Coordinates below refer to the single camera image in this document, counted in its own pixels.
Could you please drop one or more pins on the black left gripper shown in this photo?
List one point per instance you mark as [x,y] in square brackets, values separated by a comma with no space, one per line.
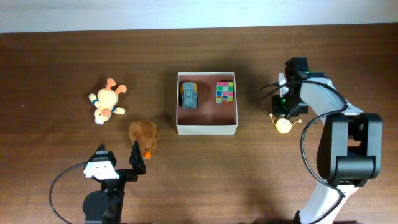
[137,163]

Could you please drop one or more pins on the brown plush toy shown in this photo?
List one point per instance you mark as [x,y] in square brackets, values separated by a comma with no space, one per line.
[145,133]

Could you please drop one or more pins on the colourful puzzle cube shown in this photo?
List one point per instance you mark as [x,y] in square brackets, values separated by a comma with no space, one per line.
[224,92]

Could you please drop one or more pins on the white cardboard box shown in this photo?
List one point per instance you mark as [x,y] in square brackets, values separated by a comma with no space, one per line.
[209,117]

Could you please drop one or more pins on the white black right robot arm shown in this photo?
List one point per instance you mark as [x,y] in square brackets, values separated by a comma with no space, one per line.
[349,152]

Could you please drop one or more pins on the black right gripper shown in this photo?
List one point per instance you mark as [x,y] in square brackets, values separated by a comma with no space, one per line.
[279,110]

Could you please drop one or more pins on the yellow wooden rattle drum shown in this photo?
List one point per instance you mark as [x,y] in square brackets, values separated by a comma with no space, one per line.
[282,124]

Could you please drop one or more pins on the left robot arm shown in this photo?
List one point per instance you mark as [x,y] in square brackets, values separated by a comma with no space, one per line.
[105,205]

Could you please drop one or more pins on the yellow duck plush toy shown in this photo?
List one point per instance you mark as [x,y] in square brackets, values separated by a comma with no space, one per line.
[105,102]

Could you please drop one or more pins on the yellow grey toy truck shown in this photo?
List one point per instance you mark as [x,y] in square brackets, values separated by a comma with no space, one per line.
[188,93]

